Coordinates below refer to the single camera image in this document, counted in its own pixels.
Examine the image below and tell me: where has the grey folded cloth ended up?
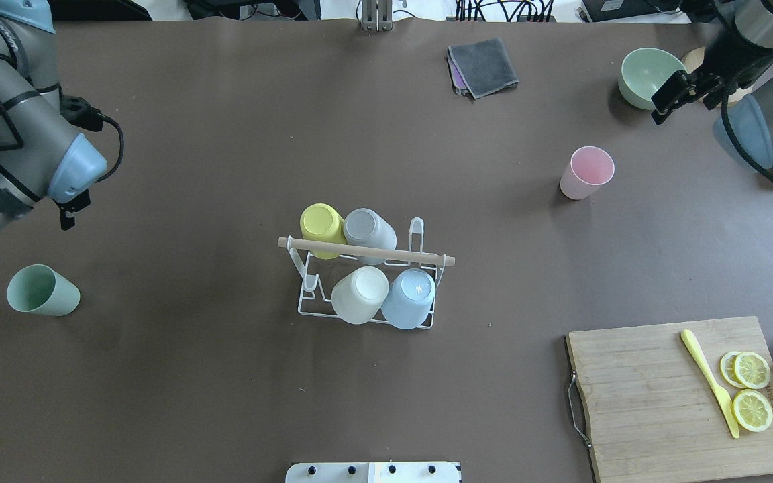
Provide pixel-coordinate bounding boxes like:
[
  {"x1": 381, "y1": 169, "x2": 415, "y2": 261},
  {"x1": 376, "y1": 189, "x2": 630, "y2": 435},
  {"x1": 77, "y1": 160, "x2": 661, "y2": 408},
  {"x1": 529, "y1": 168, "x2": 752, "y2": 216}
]
[{"x1": 447, "y1": 37, "x2": 519, "y2": 100}]

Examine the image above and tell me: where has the white wire cup rack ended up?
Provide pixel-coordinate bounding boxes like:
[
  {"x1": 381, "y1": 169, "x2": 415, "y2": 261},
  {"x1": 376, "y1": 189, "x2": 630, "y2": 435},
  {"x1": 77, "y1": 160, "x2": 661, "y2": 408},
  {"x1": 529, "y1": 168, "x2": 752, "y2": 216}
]
[{"x1": 277, "y1": 217, "x2": 455, "y2": 330}]

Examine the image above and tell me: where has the white cup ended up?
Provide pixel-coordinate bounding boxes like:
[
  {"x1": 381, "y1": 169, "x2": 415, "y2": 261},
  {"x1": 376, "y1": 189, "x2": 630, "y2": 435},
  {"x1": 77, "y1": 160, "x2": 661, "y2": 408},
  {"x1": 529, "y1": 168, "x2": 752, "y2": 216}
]
[{"x1": 331, "y1": 266, "x2": 390, "y2": 325}]

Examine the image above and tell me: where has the yellow plastic knife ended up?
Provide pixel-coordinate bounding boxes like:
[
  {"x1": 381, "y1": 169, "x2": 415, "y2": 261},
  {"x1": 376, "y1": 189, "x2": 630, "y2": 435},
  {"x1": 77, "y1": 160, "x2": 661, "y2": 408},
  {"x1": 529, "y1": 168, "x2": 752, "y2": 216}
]
[{"x1": 679, "y1": 329, "x2": 740, "y2": 439}]

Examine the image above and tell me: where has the mint green cup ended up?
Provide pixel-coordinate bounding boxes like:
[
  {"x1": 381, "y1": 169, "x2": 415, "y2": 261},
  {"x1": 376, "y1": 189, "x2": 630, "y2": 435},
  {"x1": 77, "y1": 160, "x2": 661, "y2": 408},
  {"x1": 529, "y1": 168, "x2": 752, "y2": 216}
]
[{"x1": 7, "y1": 265, "x2": 82, "y2": 316}]

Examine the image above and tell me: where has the yellow cup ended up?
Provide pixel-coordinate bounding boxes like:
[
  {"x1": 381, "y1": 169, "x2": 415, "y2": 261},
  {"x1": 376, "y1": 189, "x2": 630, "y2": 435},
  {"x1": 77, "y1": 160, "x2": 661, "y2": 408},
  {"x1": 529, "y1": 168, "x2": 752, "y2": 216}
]
[{"x1": 299, "y1": 203, "x2": 347, "y2": 244}]

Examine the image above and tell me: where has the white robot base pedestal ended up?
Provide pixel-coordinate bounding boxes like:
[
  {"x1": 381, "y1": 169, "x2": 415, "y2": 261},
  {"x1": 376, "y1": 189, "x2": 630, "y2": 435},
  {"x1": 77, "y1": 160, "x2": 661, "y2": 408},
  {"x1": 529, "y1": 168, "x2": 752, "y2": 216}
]
[{"x1": 285, "y1": 461, "x2": 462, "y2": 482}]

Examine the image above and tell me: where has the green bowl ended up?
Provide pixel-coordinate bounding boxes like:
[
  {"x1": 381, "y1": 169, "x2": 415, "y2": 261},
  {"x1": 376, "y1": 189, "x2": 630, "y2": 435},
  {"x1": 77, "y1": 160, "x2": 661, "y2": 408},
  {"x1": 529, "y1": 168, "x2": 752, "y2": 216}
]
[{"x1": 619, "y1": 47, "x2": 685, "y2": 111}]

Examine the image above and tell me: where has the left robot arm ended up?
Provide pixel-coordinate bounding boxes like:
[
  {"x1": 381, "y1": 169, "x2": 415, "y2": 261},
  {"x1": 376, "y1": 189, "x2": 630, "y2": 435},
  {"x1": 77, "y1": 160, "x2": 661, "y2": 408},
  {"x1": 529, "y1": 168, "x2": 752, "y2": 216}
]
[{"x1": 0, "y1": 1, "x2": 107, "y2": 230}]

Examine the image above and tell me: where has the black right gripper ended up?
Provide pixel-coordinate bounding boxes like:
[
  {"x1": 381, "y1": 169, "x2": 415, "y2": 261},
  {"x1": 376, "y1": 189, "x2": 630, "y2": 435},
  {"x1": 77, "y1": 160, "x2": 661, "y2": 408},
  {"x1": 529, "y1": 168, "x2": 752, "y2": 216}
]
[{"x1": 651, "y1": 70, "x2": 725, "y2": 125}]

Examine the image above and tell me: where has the wooden cutting board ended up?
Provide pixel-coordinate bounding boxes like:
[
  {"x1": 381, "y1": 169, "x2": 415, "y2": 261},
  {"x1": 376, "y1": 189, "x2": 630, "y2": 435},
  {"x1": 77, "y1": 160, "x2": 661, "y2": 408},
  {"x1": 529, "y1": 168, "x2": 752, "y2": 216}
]
[{"x1": 566, "y1": 316, "x2": 773, "y2": 482}]

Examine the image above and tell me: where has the aluminium frame post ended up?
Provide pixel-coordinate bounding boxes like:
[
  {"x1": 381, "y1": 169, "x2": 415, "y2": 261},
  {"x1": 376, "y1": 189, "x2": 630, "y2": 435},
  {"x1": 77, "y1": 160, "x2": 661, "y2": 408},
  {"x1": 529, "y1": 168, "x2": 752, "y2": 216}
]
[{"x1": 360, "y1": 0, "x2": 395, "y2": 32}]

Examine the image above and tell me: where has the lemon slice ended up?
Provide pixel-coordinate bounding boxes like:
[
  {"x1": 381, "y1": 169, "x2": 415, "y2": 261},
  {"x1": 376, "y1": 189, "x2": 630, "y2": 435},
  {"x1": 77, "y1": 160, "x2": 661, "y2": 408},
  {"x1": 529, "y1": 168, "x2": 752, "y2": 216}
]
[
  {"x1": 732, "y1": 389, "x2": 773, "y2": 432},
  {"x1": 732, "y1": 352, "x2": 771, "y2": 390}
]

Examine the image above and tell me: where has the light blue cup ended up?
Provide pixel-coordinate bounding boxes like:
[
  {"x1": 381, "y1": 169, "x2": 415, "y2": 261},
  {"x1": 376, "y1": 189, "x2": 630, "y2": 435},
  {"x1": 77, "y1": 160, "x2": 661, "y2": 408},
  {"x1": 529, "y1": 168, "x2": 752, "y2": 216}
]
[{"x1": 380, "y1": 268, "x2": 436, "y2": 330}]

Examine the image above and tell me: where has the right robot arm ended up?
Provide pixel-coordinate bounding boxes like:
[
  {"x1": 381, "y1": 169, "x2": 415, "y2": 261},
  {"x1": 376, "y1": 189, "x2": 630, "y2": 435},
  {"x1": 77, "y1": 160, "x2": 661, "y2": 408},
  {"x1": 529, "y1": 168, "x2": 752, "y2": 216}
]
[{"x1": 652, "y1": 1, "x2": 773, "y2": 184}]

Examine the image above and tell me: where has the pink cup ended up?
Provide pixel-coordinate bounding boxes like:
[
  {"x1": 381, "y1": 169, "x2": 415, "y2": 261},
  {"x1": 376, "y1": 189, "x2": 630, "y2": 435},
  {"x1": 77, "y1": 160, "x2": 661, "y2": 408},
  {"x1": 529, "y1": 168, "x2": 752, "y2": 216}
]
[{"x1": 560, "y1": 146, "x2": 615, "y2": 201}]

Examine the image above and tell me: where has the grey cup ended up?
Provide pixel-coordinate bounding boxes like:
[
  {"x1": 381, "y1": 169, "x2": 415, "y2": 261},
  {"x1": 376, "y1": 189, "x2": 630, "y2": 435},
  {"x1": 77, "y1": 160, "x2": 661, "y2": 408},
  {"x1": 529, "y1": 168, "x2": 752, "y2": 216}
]
[{"x1": 343, "y1": 208, "x2": 398, "y2": 250}]

